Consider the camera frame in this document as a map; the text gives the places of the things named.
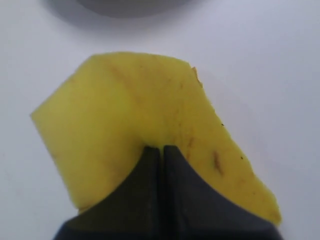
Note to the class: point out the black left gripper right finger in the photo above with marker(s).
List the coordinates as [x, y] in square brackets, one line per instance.
[196, 211]

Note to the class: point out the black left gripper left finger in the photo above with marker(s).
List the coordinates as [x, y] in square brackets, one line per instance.
[130, 212]

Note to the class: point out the yellow sponge block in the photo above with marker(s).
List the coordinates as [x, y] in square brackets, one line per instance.
[97, 123]

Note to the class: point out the round stainless steel pan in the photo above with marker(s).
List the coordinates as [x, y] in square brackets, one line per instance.
[122, 8]

